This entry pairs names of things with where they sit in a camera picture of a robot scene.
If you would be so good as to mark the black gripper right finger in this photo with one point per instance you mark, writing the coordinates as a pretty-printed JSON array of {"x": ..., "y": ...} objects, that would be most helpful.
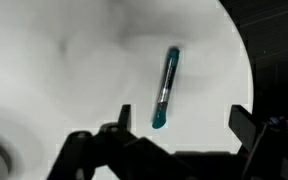
[{"x": 245, "y": 127}]

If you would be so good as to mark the teal pen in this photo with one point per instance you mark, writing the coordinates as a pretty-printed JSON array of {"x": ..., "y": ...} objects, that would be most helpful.
[{"x": 171, "y": 62}]

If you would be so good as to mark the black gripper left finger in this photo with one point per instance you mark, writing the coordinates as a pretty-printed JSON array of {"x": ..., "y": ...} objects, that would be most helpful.
[{"x": 124, "y": 119}]

